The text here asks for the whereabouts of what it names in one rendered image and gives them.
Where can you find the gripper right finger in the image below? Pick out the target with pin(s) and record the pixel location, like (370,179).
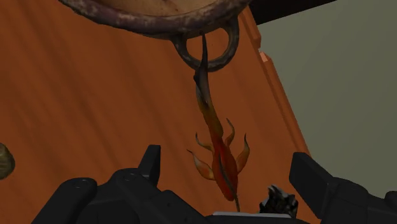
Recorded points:
(335,195)

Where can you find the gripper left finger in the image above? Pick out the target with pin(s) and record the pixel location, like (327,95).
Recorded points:
(124,198)

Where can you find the dark grey lumpy object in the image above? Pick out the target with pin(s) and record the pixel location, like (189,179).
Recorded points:
(279,201)

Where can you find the orange wooden table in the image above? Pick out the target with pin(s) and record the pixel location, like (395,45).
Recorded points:
(93,102)

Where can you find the red orange flame-shaped object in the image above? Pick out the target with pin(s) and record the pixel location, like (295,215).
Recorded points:
(225,173)

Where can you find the olive brown round object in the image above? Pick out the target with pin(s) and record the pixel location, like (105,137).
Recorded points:
(5,163)

